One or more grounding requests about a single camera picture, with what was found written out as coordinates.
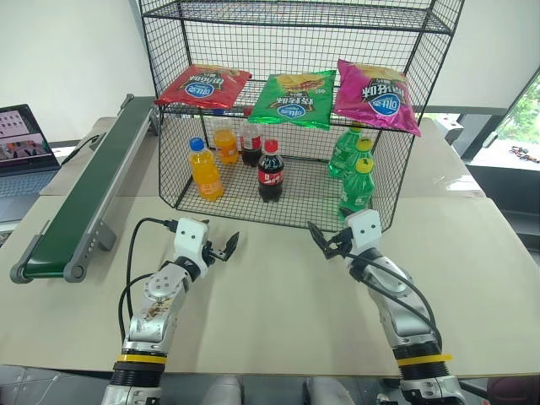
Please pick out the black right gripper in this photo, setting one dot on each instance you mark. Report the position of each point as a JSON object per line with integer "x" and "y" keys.
{"x": 345, "y": 242}

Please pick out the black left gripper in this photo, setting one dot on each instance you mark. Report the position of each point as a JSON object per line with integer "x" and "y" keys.
{"x": 211, "y": 253}

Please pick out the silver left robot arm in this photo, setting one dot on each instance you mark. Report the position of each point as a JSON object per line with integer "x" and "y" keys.
{"x": 156, "y": 304}

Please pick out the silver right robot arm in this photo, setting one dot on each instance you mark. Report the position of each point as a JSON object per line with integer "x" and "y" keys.
{"x": 401, "y": 295}

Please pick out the orange soda bottle blue cap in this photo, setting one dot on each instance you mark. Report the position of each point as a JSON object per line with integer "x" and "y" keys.
{"x": 206, "y": 177}
{"x": 225, "y": 147}

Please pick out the green soda bottle yellow cap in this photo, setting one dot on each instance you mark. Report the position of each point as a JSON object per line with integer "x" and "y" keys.
{"x": 356, "y": 190}
{"x": 363, "y": 145}
{"x": 341, "y": 152}

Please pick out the cola bottle red cap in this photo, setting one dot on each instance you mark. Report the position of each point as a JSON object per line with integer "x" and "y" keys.
{"x": 270, "y": 177}
{"x": 250, "y": 145}

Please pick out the red chips bag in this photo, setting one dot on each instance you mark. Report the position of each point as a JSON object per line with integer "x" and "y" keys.
{"x": 202, "y": 88}

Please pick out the green chips bag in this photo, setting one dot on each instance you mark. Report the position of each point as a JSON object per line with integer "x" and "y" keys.
{"x": 291, "y": 101}

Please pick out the magenta chips bag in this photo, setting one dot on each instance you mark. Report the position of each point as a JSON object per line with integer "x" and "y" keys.
{"x": 375, "y": 99}

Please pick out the open grey laptop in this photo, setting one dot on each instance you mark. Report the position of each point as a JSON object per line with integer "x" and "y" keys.
{"x": 21, "y": 177}

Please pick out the small dark parts on floor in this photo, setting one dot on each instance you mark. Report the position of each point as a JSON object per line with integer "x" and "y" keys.
{"x": 525, "y": 152}

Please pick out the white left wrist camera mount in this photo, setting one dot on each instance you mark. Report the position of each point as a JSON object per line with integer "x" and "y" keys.
{"x": 190, "y": 236}

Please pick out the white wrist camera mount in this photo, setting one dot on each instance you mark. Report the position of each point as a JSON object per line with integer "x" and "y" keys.
{"x": 365, "y": 228}
{"x": 190, "y": 236}

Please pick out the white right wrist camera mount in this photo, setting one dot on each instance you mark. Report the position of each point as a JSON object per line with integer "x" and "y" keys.
{"x": 365, "y": 228}

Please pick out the green conveyor belt grey frame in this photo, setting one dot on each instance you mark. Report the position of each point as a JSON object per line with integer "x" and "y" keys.
{"x": 80, "y": 198}

